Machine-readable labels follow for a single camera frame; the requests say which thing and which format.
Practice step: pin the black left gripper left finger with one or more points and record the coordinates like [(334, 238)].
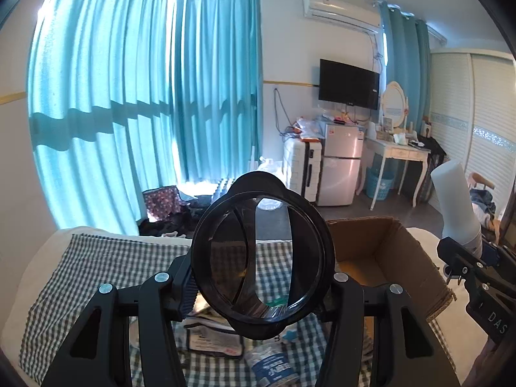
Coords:
[(95, 352)]

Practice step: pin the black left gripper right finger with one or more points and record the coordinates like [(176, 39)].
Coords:
[(406, 351)]

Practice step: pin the white foam tube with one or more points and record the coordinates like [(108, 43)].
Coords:
[(459, 220)]

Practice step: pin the navy white foil pouch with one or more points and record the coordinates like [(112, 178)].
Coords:
[(207, 332)]

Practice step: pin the clear dental floss jar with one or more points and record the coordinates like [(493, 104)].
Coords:
[(270, 365)]

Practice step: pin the black round lens filter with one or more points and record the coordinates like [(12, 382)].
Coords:
[(225, 266)]

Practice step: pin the wooden chair with clothes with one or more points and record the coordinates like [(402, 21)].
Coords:
[(483, 206)]

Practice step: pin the green white checkered tablecloth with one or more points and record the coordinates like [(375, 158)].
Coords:
[(90, 260)]

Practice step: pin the brown cardboard box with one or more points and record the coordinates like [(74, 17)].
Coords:
[(379, 250)]

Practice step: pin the blue laundry basket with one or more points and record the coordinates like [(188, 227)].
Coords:
[(380, 186)]

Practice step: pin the pile of black shoes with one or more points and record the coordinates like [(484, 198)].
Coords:
[(182, 223)]

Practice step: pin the polka dot fabric bag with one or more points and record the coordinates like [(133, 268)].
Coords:
[(162, 203)]

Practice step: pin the white louvered wardrobe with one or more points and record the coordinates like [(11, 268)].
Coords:
[(472, 113)]

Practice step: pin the silver mini fridge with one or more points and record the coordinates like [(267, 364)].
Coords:
[(340, 166)]

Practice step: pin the oval white vanity mirror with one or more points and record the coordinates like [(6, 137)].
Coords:
[(394, 104)]

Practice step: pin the white hard suitcase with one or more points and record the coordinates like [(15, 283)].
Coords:
[(301, 167)]

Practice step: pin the narrow teal corner curtain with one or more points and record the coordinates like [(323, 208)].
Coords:
[(408, 59)]

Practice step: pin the large teal window curtain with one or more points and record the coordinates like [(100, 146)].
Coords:
[(100, 113)]

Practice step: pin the teal curtain right of window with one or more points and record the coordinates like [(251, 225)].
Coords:
[(217, 87)]

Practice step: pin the black wall television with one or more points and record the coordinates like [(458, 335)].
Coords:
[(348, 84)]

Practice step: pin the white wall air conditioner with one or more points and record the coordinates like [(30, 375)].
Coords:
[(344, 14)]

